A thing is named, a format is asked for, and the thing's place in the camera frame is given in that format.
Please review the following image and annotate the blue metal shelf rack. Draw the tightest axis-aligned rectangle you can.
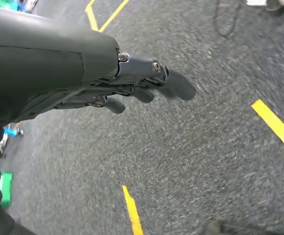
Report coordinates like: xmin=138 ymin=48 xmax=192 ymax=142
xmin=2 ymin=124 xmax=24 ymax=138

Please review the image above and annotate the green plastic crate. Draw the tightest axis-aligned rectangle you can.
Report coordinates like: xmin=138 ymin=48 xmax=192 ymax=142
xmin=0 ymin=171 xmax=14 ymax=209

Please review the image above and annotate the white power strip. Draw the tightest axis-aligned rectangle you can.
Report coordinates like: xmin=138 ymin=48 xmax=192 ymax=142
xmin=245 ymin=0 xmax=284 ymax=11

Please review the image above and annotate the black cable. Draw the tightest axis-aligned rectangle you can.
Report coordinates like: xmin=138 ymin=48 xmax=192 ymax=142
xmin=212 ymin=0 xmax=243 ymax=39

